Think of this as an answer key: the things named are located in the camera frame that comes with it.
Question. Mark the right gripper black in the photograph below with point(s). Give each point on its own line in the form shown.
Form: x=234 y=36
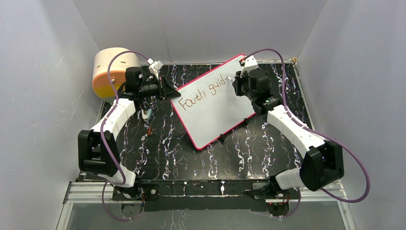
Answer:
x=237 y=82

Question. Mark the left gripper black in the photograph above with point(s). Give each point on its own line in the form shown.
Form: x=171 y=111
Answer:
x=165 y=91

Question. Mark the pink framed whiteboard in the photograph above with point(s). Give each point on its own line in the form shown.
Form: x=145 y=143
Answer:
x=208 y=106

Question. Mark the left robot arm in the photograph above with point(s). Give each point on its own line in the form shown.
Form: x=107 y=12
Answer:
x=97 y=147

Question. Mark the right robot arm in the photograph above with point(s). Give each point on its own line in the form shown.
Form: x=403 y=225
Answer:
x=322 y=159

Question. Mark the light blue whiteboard eraser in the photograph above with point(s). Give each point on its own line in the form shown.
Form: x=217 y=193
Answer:
x=146 y=114

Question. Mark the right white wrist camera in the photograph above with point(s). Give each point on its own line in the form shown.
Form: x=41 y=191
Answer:
x=248 y=64

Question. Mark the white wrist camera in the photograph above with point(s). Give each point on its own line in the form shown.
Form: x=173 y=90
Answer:
x=248 y=64
x=154 y=67

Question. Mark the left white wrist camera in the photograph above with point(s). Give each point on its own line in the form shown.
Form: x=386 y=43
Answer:
x=154 y=67

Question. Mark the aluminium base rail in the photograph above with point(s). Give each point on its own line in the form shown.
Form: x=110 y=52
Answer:
x=94 y=192

